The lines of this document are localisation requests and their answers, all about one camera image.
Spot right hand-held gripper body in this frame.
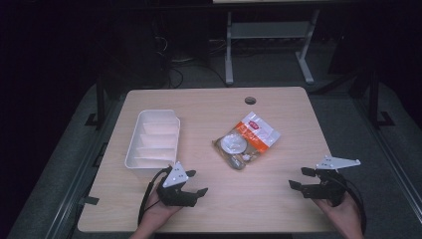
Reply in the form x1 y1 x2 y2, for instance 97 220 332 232
302 154 362 208

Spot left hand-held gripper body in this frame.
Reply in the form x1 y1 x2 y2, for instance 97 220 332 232
156 161 197 208

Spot white plastic storage bin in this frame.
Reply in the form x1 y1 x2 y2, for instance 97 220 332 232
123 109 182 171

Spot orange and clear snack bag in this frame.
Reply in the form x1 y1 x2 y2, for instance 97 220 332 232
212 111 282 171

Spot person's left hand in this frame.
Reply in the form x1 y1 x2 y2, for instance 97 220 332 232
140 187 183 236

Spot person's right hand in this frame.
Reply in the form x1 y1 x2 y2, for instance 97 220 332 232
313 192 364 237

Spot black metal stand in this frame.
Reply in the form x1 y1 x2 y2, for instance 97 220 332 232
85 73 107 130
366 68 396 129

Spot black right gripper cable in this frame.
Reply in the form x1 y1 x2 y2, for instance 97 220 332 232
331 175 368 235

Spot black floor cables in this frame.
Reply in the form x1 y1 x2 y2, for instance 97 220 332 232
152 16 230 90

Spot grey metal table frame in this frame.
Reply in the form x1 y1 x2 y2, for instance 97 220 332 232
224 8 320 87

